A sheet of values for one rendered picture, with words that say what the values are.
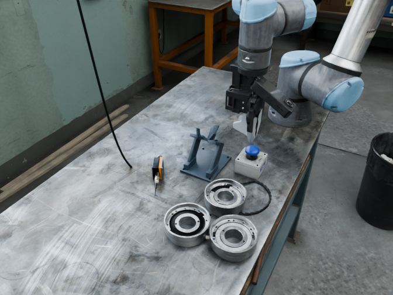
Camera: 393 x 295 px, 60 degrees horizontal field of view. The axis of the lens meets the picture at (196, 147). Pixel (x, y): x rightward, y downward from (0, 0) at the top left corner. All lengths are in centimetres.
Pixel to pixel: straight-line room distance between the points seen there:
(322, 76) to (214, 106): 42
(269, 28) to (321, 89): 34
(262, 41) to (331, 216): 144
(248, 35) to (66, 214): 60
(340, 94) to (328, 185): 128
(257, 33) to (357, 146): 199
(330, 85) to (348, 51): 10
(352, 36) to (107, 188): 78
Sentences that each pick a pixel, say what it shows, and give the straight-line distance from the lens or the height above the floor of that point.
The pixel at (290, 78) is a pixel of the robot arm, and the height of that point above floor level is 97.
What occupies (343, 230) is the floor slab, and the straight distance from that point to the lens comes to 203.
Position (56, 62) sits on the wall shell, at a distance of 249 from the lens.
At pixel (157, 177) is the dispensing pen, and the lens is 92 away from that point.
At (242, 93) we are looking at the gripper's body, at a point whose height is 105.
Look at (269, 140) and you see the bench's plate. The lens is 112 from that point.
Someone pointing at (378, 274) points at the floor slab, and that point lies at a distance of 191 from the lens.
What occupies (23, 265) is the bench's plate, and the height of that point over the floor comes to 80.
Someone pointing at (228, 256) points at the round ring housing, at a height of 83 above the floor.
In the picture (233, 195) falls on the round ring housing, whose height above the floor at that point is 83.
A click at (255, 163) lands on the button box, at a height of 84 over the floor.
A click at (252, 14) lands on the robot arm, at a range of 77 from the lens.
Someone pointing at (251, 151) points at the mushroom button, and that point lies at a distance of 94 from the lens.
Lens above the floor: 143
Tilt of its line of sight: 36 degrees down
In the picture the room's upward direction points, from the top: straight up
